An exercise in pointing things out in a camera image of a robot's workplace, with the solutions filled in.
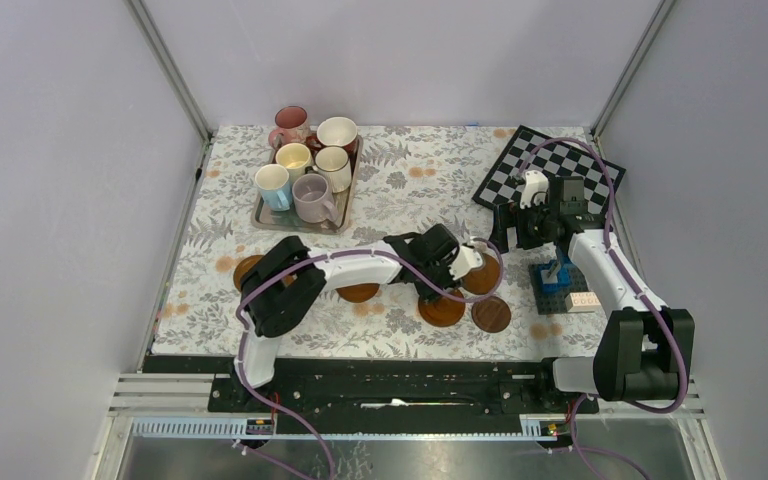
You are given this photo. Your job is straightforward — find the white cup on red saucer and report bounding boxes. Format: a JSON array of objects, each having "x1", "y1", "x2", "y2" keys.
[{"x1": 305, "y1": 117, "x2": 359, "y2": 156}]

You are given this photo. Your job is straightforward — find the dark grey brick baseplate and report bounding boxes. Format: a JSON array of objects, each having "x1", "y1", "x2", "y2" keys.
[{"x1": 528, "y1": 262, "x2": 591, "y2": 315}]

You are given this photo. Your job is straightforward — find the cream yellow mug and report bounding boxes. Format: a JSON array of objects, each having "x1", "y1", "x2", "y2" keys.
[{"x1": 275, "y1": 143, "x2": 313, "y2": 183}]

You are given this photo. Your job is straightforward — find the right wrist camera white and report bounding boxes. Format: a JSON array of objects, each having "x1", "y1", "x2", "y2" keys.
[{"x1": 519, "y1": 170, "x2": 549, "y2": 209}]

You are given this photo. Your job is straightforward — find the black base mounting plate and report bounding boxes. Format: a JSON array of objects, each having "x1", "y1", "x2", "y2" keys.
[{"x1": 207, "y1": 357, "x2": 601, "y2": 437}]

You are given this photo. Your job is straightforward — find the lilac mug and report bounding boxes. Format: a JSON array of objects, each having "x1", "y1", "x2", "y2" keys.
[{"x1": 292, "y1": 173, "x2": 338, "y2": 224}]

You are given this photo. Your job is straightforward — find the pink mug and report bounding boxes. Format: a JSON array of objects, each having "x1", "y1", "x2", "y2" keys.
[{"x1": 268, "y1": 106, "x2": 311, "y2": 150}]

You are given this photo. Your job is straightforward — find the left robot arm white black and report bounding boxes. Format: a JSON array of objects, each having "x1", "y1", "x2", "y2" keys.
[{"x1": 231, "y1": 224, "x2": 484, "y2": 411}]

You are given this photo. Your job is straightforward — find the floral tablecloth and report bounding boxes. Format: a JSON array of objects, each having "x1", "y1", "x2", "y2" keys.
[{"x1": 151, "y1": 126, "x2": 606, "y2": 360}]

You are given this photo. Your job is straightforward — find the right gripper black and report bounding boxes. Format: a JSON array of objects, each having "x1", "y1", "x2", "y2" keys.
[{"x1": 486, "y1": 196, "x2": 558, "y2": 254}]

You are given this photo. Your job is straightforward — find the metal serving tray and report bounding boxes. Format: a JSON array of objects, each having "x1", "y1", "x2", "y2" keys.
[{"x1": 251, "y1": 135, "x2": 364, "y2": 235}]

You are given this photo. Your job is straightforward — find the white ribbed mug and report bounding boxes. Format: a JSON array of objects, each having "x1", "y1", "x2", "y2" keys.
[{"x1": 314, "y1": 146, "x2": 352, "y2": 193}]

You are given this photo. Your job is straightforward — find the light blue mug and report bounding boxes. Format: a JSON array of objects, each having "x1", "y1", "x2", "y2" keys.
[{"x1": 254, "y1": 164, "x2": 293, "y2": 212}]

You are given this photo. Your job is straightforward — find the black white chessboard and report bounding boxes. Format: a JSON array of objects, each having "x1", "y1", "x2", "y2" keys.
[{"x1": 472, "y1": 126, "x2": 609, "y2": 214}]

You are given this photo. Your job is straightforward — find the white toy brick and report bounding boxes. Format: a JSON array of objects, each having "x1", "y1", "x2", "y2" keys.
[{"x1": 564, "y1": 291, "x2": 602, "y2": 313}]

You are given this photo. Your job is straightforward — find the dark walnut round coaster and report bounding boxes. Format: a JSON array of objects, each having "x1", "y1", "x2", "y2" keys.
[{"x1": 471, "y1": 296, "x2": 512, "y2": 334}]

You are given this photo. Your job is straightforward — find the brown wooden coaster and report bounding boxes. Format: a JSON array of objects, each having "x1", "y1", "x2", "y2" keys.
[
  {"x1": 417, "y1": 297, "x2": 466, "y2": 328},
  {"x1": 336, "y1": 283, "x2": 380, "y2": 304},
  {"x1": 233, "y1": 254, "x2": 287, "y2": 293},
  {"x1": 462, "y1": 253, "x2": 500, "y2": 295}
]

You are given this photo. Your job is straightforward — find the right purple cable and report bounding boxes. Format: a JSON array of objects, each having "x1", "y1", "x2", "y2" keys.
[{"x1": 516, "y1": 137, "x2": 690, "y2": 480}]

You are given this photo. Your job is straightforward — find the blue toy brick stack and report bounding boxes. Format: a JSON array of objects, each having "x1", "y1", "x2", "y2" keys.
[{"x1": 532, "y1": 260, "x2": 571, "y2": 293}]

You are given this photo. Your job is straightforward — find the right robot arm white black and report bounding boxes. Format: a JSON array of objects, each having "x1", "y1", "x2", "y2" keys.
[{"x1": 490, "y1": 171, "x2": 695, "y2": 412}]

